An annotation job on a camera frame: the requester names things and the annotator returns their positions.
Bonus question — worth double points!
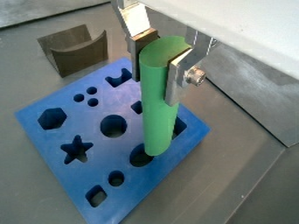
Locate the blue foam shape board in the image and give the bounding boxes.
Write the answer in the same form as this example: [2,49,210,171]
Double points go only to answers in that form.
[14,58,209,224]

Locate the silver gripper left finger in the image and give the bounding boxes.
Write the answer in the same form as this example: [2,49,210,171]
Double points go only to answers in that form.
[110,0,157,81]

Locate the green oval cylinder peg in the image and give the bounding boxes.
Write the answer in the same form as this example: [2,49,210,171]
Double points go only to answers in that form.
[138,36,189,156]

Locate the black curved plastic stand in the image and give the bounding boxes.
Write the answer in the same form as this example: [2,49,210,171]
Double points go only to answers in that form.
[37,24,108,78]

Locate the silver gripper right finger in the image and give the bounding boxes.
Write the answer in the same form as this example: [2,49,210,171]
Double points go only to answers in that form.
[164,27,217,106]

